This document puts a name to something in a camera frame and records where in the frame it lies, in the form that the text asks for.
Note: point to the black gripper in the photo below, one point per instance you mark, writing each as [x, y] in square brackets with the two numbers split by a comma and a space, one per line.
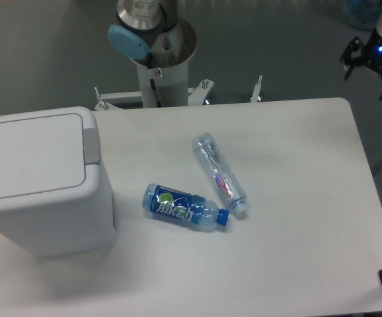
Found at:
[352, 55]

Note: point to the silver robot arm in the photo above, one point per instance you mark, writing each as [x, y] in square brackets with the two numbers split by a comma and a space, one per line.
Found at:
[142, 24]

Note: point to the white plastic trash can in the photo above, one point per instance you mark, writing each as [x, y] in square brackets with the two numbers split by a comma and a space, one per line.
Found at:
[66, 220]

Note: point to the white trash can lid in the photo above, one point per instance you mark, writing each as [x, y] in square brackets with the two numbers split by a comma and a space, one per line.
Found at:
[41, 155]

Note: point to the blue object in background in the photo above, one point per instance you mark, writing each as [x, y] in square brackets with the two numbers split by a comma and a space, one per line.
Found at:
[362, 15]

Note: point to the clear plastic water bottle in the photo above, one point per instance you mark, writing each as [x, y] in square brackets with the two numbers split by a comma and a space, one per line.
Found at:
[218, 169]

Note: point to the blue labelled drink bottle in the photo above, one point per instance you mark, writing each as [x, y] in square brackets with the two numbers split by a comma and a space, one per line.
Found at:
[193, 211]

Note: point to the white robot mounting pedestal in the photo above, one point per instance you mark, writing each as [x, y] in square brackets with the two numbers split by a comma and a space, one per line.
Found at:
[158, 88]

